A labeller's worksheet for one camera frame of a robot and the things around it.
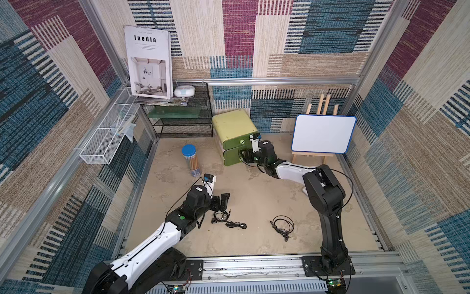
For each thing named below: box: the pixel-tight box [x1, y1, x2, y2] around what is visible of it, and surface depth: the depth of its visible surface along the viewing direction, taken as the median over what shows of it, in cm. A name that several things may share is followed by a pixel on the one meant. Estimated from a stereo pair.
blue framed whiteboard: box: [291, 113, 358, 155], surface depth 98 cm
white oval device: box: [173, 85, 196, 98], surface depth 89 cm
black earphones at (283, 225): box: [269, 214, 295, 242], surface depth 87 cm
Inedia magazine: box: [124, 25, 174, 100], surface depth 79 cm
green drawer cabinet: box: [211, 108, 259, 167], surface depth 96 cm
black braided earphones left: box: [211, 208, 248, 230], surface depth 88 cm
